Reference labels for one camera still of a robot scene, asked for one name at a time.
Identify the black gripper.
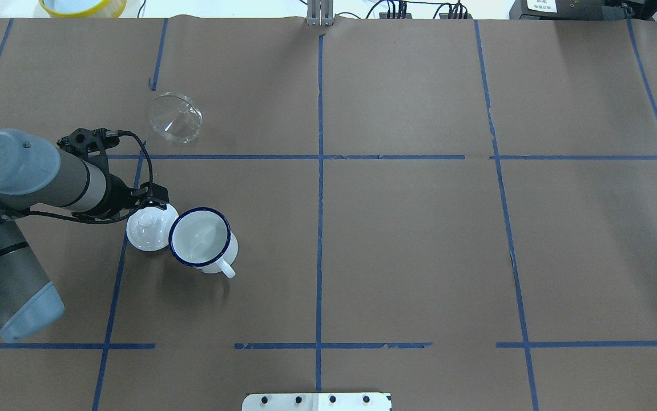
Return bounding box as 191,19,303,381
108,177,169,217

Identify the white cup lid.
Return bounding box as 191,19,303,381
126,204,179,252

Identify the clear glass funnel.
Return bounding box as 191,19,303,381
146,92,203,144

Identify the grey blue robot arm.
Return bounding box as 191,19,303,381
0,128,169,344

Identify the white enamel cup blue rim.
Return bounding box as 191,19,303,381
169,207,239,279

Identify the black equipment box with label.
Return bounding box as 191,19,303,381
509,1,657,21

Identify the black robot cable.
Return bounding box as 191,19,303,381
26,130,155,225

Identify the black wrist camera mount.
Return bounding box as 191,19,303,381
56,128,120,172

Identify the white mounting base plate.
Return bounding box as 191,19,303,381
241,392,393,410

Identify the aluminium frame post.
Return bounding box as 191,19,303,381
303,0,335,27

